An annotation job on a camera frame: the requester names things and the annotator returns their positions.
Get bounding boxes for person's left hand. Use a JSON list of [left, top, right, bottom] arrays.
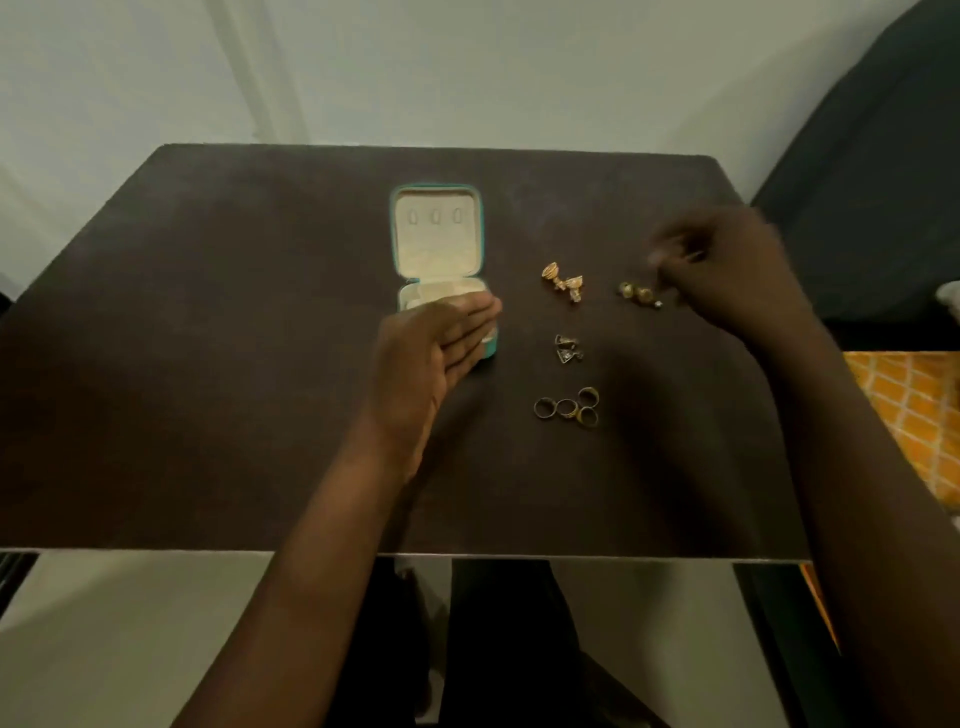
[[359, 290, 504, 481]]

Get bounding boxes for person's right hand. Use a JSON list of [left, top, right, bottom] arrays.
[[646, 206, 819, 354]]

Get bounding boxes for teal jewelry box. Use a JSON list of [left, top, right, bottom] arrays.
[[389, 183, 500, 361]]

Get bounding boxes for person's right forearm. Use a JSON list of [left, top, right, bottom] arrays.
[[749, 314, 960, 728]]

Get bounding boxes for person's left forearm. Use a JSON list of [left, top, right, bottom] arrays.
[[170, 427, 421, 728]]

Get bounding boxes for dark grey upholstered chair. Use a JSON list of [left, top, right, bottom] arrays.
[[749, 0, 960, 350]]

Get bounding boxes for orange patterned bed cloth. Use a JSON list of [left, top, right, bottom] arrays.
[[798, 350, 960, 654]]

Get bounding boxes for black trousers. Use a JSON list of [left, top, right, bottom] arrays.
[[322, 558, 669, 728]]

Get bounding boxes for black floor door track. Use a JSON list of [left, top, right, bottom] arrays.
[[0, 553, 39, 620]]

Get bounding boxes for white wall conduit strip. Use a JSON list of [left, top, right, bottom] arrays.
[[202, 0, 309, 146]]

